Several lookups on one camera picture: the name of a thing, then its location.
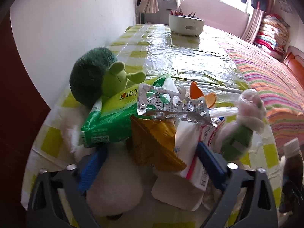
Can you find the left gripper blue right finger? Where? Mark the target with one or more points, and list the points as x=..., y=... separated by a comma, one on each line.
x=214, y=164

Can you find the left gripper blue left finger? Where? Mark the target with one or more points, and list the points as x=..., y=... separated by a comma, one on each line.
x=89, y=168

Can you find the white fluffy slipper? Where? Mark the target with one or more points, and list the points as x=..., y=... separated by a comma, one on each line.
x=118, y=187

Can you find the clear plastic bag green contents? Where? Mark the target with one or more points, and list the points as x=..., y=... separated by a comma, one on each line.
x=233, y=140

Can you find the white red medicine box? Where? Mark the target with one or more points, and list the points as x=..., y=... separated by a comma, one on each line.
x=190, y=140

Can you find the green tissue pack wrapper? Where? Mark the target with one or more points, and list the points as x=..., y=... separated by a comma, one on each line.
x=109, y=120

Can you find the yellow snack wrapper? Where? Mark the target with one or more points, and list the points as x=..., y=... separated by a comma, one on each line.
x=153, y=143

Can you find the brown medicine bottle white cap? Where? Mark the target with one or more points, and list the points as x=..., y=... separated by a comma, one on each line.
x=292, y=175

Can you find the orange peel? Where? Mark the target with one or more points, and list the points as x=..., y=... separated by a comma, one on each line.
x=196, y=92

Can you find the silver pill blister pack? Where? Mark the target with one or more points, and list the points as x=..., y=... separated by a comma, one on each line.
x=162, y=104

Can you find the green broccoli plush toy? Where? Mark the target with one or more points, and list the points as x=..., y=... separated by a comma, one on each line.
x=98, y=73

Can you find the white flat paper card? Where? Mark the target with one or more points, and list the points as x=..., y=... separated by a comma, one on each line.
x=176, y=191

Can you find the striped bed sheet mattress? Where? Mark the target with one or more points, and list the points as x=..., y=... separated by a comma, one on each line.
x=278, y=88

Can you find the red wooden headboard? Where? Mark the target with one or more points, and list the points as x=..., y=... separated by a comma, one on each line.
x=293, y=59

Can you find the pink curtain right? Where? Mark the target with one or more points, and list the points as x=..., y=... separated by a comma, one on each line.
x=253, y=26

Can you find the stack of folded quilts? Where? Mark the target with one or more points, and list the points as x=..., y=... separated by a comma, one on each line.
x=273, y=36

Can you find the white pen holder box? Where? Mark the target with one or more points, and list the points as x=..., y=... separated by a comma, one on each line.
x=187, y=26

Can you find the white cabinet under window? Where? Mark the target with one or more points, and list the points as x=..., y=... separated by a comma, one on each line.
x=162, y=16

